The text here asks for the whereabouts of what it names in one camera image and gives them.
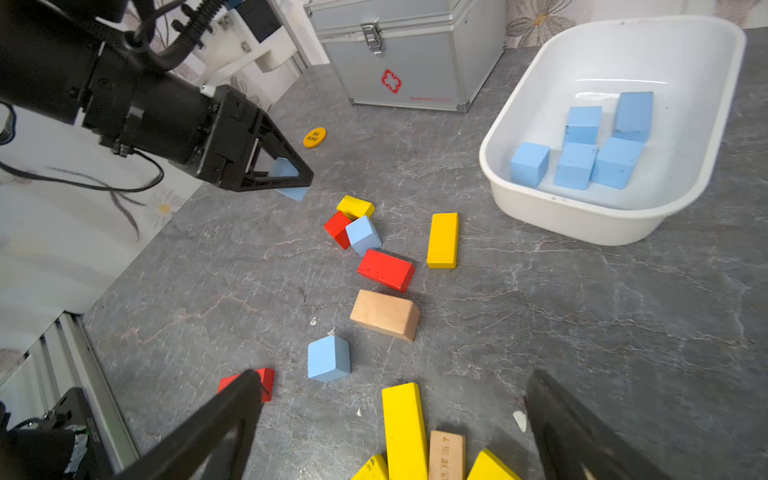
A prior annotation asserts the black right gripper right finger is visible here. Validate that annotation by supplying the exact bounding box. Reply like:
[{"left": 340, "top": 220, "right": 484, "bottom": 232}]
[{"left": 525, "top": 369, "right": 669, "bottom": 479}]

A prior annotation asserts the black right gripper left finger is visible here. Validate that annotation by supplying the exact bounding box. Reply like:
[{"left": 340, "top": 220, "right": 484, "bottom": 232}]
[{"left": 118, "top": 370, "right": 262, "bottom": 479}]

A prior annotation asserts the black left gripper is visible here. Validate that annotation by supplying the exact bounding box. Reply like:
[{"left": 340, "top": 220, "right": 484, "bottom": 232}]
[{"left": 179, "top": 85, "right": 314, "bottom": 192}]

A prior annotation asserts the blue cube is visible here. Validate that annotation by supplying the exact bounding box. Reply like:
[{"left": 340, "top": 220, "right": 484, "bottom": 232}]
[
  {"left": 267, "top": 157, "right": 311, "bottom": 203},
  {"left": 563, "top": 106, "right": 603, "bottom": 145},
  {"left": 307, "top": 335, "right": 351, "bottom": 383},
  {"left": 554, "top": 142, "right": 598, "bottom": 190},
  {"left": 345, "top": 216, "right": 382, "bottom": 257},
  {"left": 590, "top": 137, "right": 644, "bottom": 189},
  {"left": 510, "top": 142, "right": 550, "bottom": 188}
]

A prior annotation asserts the long blue block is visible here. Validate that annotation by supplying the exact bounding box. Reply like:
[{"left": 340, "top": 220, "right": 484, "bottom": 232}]
[{"left": 612, "top": 91, "right": 654, "bottom": 143}]

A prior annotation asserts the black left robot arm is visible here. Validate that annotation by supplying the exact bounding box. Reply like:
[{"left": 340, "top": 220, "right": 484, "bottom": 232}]
[{"left": 1, "top": 1, "right": 313, "bottom": 192}]

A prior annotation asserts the red long block front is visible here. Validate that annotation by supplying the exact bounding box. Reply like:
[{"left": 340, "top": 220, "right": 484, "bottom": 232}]
[{"left": 218, "top": 368, "right": 275, "bottom": 403}]

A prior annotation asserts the red long block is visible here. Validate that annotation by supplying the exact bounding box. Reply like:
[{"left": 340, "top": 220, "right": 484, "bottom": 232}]
[
  {"left": 218, "top": 368, "right": 275, "bottom": 403},
  {"left": 357, "top": 249, "right": 415, "bottom": 293}
]

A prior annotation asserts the yellow big blind chip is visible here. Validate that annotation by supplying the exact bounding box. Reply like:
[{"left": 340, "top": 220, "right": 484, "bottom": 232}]
[{"left": 303, "top": 127, "right": 327, "bottom": 149}]

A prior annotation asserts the small yellow cube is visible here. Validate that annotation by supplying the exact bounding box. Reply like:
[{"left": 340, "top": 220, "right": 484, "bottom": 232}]
[{"left": 467, "top": 449, "right": 521, "bottom": 480}]

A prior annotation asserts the yellow block far left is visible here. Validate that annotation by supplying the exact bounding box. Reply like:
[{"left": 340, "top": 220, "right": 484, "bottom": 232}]
[{"left": 336, "top": 195, "right": 375, "bottom": 220}]

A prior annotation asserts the small red block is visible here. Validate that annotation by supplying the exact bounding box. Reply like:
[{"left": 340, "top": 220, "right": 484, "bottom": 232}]
[{"left": 324, "top": 211, "right": 353, "bottom": 250}]

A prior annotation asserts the engraved wood block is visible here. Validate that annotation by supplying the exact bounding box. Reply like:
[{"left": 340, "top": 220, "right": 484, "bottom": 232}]
[{"left": 429, "top": 430, "right": 466, "bottom": 480}]

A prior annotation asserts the yellow speckled block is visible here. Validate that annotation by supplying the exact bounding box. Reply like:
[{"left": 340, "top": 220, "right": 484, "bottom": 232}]
[{"left": 351, "top": 454, "right": 389, "bottom": 480}]

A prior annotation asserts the yellow block centre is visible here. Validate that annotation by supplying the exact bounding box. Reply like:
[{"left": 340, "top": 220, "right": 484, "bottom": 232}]
[{"left": 382, "top": 382, "right": 428, "bottom": 480}]

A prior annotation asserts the silver aluminium first aid case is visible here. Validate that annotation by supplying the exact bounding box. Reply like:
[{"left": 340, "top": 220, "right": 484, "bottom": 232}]
[{"left": 304, "top": 0, "right": 507, "bottom": 113}]

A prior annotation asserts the natural wood block centre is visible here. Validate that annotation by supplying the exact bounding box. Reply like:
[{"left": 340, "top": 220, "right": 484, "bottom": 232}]
[{"left": 350, "top": 290, "right": 420, "bottom": 342}]

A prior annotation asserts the red long block centre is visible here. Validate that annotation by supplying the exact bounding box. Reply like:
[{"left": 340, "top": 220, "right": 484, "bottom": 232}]
[{"left": 357, "top": 249, "right": 415, "bottom": 293}]

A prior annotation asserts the yellow long block top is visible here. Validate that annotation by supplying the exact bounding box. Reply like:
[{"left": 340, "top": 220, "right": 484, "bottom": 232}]
[{"left": 426, "top": 213, "right": 459, "bottom": 269}]

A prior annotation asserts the white plastic tray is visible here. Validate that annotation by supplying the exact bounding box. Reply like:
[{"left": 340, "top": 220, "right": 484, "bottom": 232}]
[{"left": 479, "top": 15, "right": 746, "bottom": 246}]

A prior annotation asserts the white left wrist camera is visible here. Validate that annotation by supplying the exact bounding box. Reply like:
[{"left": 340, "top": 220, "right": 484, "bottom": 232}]
[{"left": 173, "top": 1, "right": 308, "bottom": 91}]

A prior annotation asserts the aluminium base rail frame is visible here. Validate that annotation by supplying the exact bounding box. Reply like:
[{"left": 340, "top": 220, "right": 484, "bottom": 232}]
[{"left": 1, "top": 312, "right": 140, "bottom": 479}]

